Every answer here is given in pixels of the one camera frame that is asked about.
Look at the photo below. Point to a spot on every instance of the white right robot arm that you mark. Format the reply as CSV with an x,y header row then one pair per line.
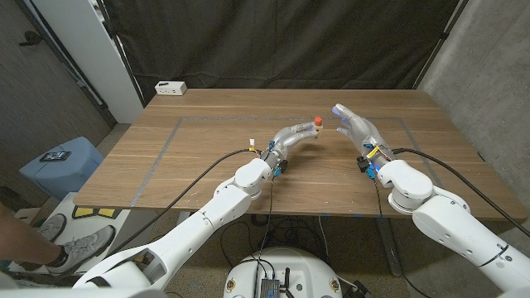
x,y
447,223

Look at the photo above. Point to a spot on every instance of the black phone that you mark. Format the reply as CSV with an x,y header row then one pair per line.
x,y
55,156

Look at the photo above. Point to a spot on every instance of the blue stool with phone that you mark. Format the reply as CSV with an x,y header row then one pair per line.
x,y
62,174

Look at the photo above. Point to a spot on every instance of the red-headed wooden screw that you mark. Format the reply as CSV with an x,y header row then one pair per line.
x,y
318,121

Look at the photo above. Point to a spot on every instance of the black backdrop curtain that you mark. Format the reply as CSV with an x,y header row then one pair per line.
x,y
281,41

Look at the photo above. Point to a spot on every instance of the black backdrop stand pole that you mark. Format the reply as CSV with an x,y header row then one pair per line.
x,y
120,54
443,37

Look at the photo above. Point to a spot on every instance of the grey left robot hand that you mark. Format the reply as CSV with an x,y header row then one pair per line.
x,y
292,138

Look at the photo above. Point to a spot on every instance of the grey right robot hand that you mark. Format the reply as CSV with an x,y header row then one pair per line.
x,y
360,130

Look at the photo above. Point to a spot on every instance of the white pillar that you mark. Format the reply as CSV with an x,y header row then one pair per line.
x,y
91,49

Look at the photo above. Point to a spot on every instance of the white power strip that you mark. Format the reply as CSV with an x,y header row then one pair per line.
x,y
170,88

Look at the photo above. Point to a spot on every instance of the black wall rail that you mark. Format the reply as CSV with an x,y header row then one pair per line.
x,y
62,58

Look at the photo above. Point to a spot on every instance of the white table leg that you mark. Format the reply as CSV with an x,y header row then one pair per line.
x,y
182,219

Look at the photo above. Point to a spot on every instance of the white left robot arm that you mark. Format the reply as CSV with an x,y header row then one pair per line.
x,y
207,227

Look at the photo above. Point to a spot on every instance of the person's bare leg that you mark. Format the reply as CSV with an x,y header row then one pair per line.
x,y
20,244

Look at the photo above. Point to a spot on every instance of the grey table leg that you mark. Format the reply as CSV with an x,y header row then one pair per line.
x,y
391,248

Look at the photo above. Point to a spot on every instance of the wooden block with holes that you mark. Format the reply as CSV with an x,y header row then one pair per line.
x,y
316,129

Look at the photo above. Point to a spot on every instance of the grey sneaker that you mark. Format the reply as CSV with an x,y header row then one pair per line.
x,y
89,244
53,227

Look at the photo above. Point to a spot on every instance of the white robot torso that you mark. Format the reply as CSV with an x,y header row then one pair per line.
x,y
285,265

